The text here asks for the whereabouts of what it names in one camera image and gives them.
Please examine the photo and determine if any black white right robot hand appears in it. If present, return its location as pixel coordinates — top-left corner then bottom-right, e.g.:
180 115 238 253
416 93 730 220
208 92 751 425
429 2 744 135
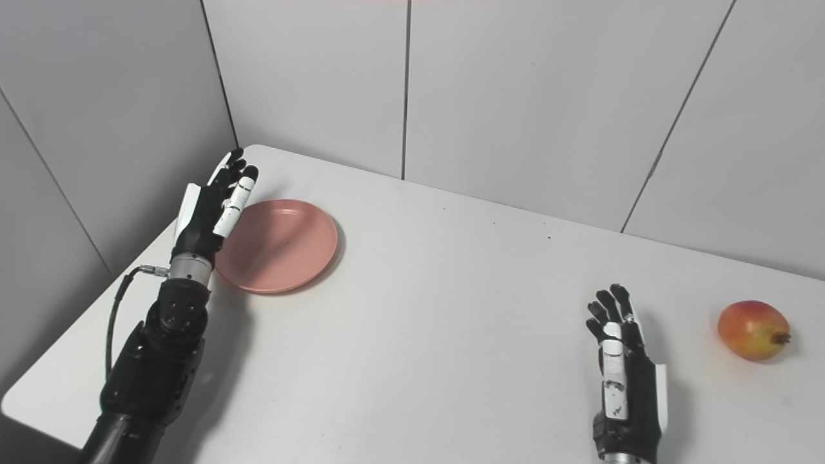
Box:
585 283 668 459

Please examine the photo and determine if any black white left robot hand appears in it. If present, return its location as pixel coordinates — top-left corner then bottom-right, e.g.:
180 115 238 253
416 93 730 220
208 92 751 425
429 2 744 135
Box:
171 148 260 260

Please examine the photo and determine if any pink round plate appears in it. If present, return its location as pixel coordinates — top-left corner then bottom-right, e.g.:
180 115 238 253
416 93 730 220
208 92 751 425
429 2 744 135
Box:
215 199 339 295

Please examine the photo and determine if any red yellow pomegranate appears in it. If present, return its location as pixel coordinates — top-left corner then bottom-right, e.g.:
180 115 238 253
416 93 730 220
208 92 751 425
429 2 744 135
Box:
717 300 792 362

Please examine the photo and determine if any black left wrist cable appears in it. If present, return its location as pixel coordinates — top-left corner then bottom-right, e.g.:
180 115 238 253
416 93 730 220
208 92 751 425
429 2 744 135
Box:
105 264 170 382

